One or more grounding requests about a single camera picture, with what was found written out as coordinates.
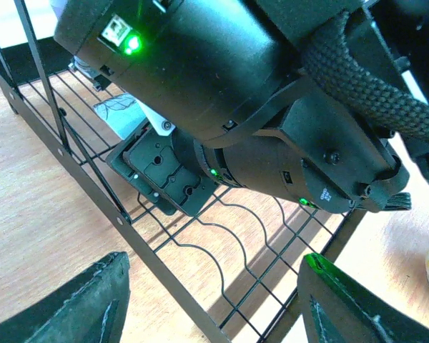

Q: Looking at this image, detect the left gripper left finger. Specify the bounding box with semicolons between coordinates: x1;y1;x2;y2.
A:
0;252;130;342

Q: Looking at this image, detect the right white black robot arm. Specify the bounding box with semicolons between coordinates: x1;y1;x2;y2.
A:
51;1;429;216

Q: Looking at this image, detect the celadon green bowl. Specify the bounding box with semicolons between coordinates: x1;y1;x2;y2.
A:
93;93;146;140

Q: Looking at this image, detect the black wire dish rack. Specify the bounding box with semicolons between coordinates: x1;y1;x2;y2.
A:
0;0;368;343

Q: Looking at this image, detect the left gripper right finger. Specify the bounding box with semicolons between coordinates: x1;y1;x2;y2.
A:
297;253;429;342

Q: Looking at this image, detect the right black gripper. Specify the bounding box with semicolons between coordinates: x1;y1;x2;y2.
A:
107;124;218;217

